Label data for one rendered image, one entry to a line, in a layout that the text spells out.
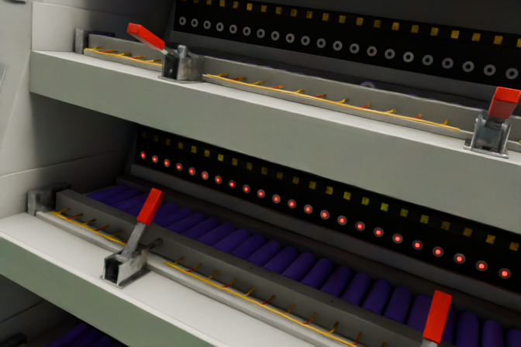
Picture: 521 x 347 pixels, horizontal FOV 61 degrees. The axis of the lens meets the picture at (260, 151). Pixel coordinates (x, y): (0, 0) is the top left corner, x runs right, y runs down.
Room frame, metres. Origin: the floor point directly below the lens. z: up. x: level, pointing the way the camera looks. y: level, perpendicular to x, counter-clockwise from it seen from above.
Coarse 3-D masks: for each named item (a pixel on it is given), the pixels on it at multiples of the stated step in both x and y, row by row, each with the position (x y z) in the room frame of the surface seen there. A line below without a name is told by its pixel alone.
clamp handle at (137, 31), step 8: (136, 24) 0.35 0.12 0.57; (128, 32) 0.35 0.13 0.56; (136, 32) 0.34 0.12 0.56; (144, 32) 0.35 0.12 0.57; (144, 40) 0.36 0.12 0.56; (152, 40) 0.36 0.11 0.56; (160, 40) 0.37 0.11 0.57; (152, 48) 0.38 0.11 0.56; (160, 48) 0.37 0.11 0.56; (168, 48) 0.38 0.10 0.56; (184, 48) 0.40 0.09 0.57; (168, 56) 0.40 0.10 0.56; (176, 56) 0.39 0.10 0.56; (184, 56) 0.41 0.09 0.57
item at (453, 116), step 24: (96, 48) 0.49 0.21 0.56; (120, 48) 0.48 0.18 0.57; (144, 48) 0.47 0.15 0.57; (216, 72) 0.43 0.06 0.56; (240, 72) 0.42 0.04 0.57; (264, 72) 0.41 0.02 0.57; (288, 72) 0.41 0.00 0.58; (312, 96) 0.39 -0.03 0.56; (336, 96) 0.38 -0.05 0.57; (360, 96) 0.37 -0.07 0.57; (384, 96) 0.37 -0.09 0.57; (408, 96) 0.36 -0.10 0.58; (432, 120) 0.35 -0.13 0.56; (456, 120) 0.34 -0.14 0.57
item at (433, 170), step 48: (48, 48) 0.48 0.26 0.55; (240, 48) 0.57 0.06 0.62; (48, 96) 0.47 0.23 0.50; (96, 96) 0.44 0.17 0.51; (144, 96) 0.41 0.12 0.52; (192, 96) 0.38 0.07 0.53; (240, 96) 0.38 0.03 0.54; (480, 96) 0.45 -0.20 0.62; (240, 144) 0.37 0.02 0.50; (288, 144) 0.35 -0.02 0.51; (336, 144) 0.33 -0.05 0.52; (384, 144) 0.32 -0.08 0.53; (432, 144) 0.30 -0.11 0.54; (384, 192) 0.32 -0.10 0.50; (432, 192) 0.31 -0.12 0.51; (480, 192) 0.29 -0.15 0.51
